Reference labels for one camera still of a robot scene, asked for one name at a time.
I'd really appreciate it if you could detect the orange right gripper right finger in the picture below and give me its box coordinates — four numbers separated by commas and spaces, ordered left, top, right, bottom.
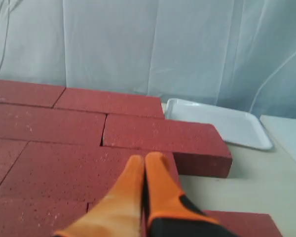
145, 152, 231, 237

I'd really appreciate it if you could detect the bottom row right brick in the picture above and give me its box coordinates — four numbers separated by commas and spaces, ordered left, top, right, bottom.
87, 202, 283, 237

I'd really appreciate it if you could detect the top row right brick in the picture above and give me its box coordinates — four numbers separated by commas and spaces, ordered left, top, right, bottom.
54, 88, 164, 119

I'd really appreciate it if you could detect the third row brick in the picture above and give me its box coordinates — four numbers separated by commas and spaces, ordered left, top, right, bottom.
0, 142, 148, 204

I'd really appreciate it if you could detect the bottom row left brick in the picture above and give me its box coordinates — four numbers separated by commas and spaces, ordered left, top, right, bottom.
0, 197, 87, 237

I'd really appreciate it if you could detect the second row brick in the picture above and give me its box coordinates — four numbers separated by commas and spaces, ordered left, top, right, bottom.
0, 104, 106, 146
103, 114, 233, 178

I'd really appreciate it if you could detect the red brick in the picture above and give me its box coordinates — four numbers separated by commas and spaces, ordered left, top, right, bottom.
0, 139, 27, 184

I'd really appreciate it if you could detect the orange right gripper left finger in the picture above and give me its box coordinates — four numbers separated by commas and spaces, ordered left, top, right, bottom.
53, 155, 145, 237

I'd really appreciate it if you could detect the white plastic tray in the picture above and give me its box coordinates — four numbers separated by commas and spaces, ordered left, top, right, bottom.
163, 98, 273, 151

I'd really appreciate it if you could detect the top row left brick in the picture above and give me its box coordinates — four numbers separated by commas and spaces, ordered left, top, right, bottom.
0, 80, 65, 108

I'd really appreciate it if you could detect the white backdrop curtain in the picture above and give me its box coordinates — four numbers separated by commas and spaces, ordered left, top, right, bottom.
0, 0, 296, 119

